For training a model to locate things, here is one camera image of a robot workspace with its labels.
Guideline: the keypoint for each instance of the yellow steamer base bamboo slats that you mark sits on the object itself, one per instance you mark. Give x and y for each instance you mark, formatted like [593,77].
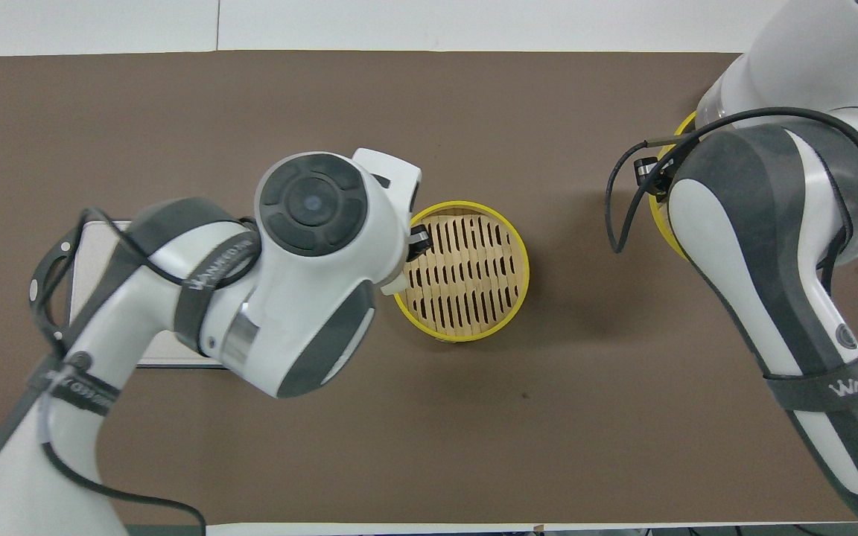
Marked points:
[474,275]

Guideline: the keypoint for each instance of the yellow steamer tier with liner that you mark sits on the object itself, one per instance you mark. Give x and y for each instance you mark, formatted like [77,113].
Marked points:
[663,223]

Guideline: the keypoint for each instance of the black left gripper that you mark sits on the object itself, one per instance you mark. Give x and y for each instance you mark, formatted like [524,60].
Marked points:
[418,244]

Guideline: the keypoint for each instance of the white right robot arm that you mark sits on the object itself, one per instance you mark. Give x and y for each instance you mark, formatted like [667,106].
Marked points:
[742,246]

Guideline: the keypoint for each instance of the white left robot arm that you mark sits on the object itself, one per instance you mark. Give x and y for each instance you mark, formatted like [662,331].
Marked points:
[310,283]

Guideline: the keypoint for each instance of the white cutting board grey frame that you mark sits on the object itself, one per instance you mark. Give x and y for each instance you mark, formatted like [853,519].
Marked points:
[94,275]

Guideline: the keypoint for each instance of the brown table mat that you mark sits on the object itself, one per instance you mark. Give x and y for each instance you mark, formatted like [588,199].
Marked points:
[548,417]

